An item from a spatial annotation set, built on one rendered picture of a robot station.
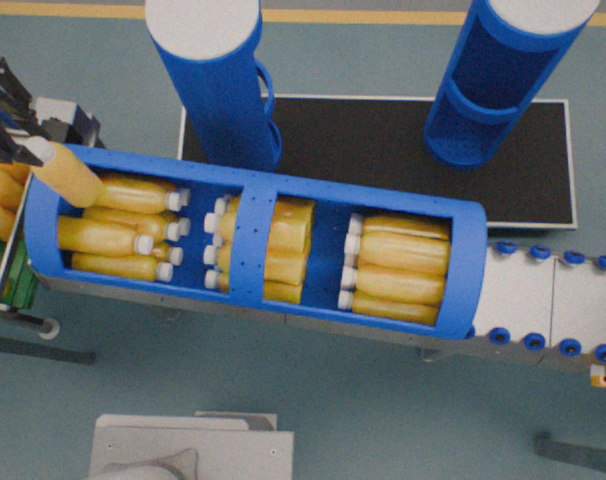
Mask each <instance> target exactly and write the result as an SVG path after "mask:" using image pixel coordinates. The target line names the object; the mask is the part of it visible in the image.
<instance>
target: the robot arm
mask: <svg viewBox="0 0 606 480"><path fill-rule="evenodd" d="M0 86H1V87H2V88H3V89H4V91H5V92H7V93H5V92H3V91H2V90H1V89H0V107H1V108H3V109H6V110H8V111H9V113H11V114H13V115H12V119H11V120H13V121H14V122H15V123H17V124H18V125H19V126H20V128H21V129H23V130H24V131H25V132H26V133H27V134H29V135H30V136H31V137H34V136H39V137H43V138H45V139H46V140H47V141H51V137H52V136H51V135H50V134H49V133H48V132H47V131H46V130H45V129H44V128H43V127H41V126H40V124H39V123H38V118H37V117H36V115H37V111H36V110H34V108H29V103H32V102H33V96H31V95H30V93H29V92H28V90H27V89H26V88H25V87H24V86H23V84H22V83H21V82H19V81H18V78H17V77H16V76H15V75H14V74H13V72H12V71H11V70H10V69H9V68H8V64H7V62H6V59H5V58H4V57H0ZM16 115H18V116H16ZM1 123H2V120H1V119H0V164H6V165H14V164H15V162H16V163H22V164H24V165H28V166H35V167H44V162H42V161H41V160H40V159H38V157H37V156H36V155H35V154H34V153H33V152H32V151H31V150H29V149H28V148H26V147H25V146H24V145H19V144H18V143H16V141H15V140H13V139H12V137H11V136H10V135H9V133H8V132H7V130H6V128H5V127H4V125H2V124H1ZM198 459H199V455H198V452H197V450H196V449H193V448H187V449H184V451H182V452H181V453H179V454H175V455H170V456H164V457H158V458H152V459H147V461H140V462H134V463H128V464H121V463H109V464H107V465H106V466H105V467H104V470H103V474H102V475H97V476H93V477H88V478H83V480H197V475H196V465H198Z"/></svg>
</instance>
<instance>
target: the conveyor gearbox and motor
mask: <svg viewBox="0 0 606 480"><path fill-rule="evenodd" d="M34 110H36V111H37V115H36V117H37V118H38V123H39V124H40V123H41V120H42V119H49V118H50V116H51V117H58V118H59V119H61V120H62V121H65V122H67V123H69V124H71V125H72V126H73V127H74V128H75V129H76V130H77V131H78V132H79V134H80V135H81V136H82V138H83V142H82V145H81V146H88V147H95V148H103V149H107V147H106V145H105V144H104V143H103V142H102V141H101V139H100V138H98V133H99V129H101V126H102V125H100V123H99V122H98V121H97V119H96V117H95V116H94V115H93V114H92V113H85V112H84V111H83V110H82V109H81V107H80V106H79V105H78V104H77V102H76V101H65V100H57V99H49V98H46V97H42V98H41V97H39V98H38V99H37V101H36V104H35V108H34Z"/></svg>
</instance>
